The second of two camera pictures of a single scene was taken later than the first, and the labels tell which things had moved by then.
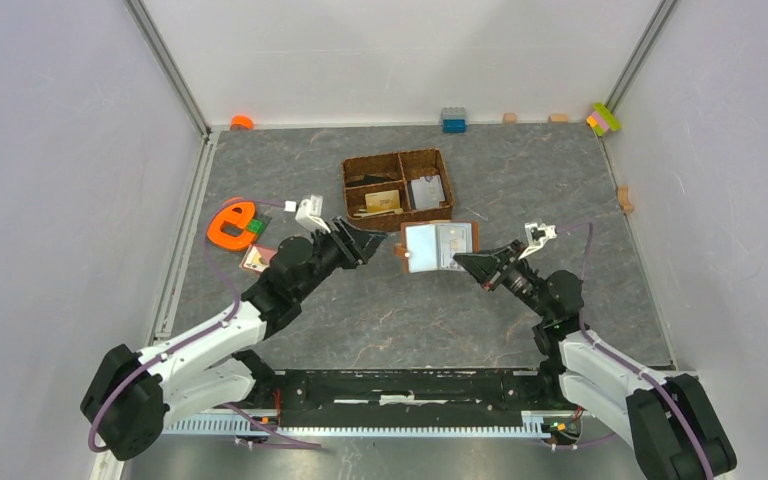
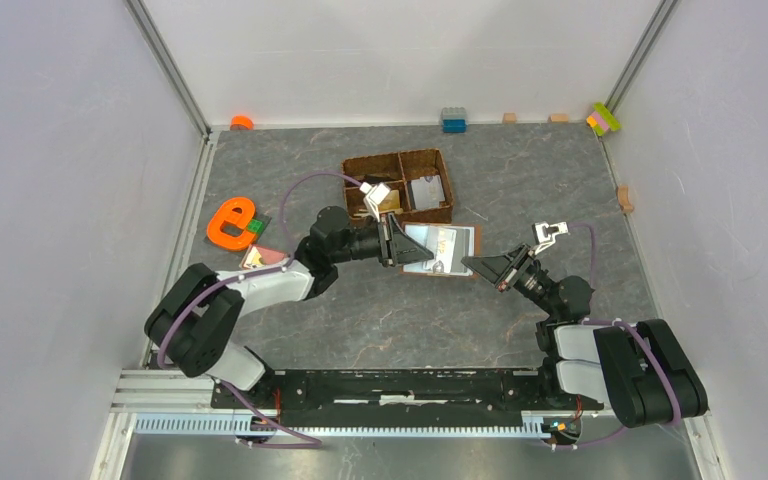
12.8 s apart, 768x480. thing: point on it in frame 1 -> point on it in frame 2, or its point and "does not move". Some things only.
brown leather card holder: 431,245 does not move
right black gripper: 487,265 does not move
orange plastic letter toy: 224,240 does not move
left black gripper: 356,246 -> 395,246
